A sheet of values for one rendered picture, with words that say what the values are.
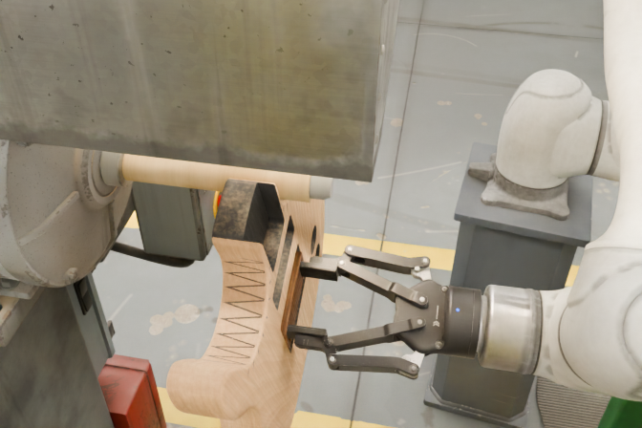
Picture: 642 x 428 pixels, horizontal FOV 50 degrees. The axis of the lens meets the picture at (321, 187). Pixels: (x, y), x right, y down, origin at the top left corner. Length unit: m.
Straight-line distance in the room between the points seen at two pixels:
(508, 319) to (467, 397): 1.22
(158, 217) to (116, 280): 1.37
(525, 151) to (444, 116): 1.66
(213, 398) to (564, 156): 1.03
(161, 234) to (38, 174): 0.43
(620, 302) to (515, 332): 0.19
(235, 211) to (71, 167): 0.16
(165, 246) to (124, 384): 0.35
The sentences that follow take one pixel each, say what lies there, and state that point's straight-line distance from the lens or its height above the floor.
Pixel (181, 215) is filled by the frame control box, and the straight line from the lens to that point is 0.99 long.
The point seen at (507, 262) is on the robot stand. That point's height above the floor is 0.58.
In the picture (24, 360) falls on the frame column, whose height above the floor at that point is 0.93.
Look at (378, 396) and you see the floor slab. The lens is 1.99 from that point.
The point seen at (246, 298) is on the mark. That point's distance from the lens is 0.64.
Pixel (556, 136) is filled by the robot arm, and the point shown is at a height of 0.89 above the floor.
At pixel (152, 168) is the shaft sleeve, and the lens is 0.66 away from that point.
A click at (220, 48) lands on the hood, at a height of 1.47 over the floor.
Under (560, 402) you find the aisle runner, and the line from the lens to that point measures 2.08.
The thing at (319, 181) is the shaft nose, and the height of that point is 1.26.
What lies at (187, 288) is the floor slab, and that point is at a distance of 2.28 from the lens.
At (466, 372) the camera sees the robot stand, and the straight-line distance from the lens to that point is 1.86.
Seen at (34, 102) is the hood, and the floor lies 1.42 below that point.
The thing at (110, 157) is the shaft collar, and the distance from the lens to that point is 0.67.
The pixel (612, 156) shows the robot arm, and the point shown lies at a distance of 1.43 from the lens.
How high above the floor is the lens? 1.65
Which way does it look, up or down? 39 degrees down
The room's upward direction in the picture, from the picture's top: straight up
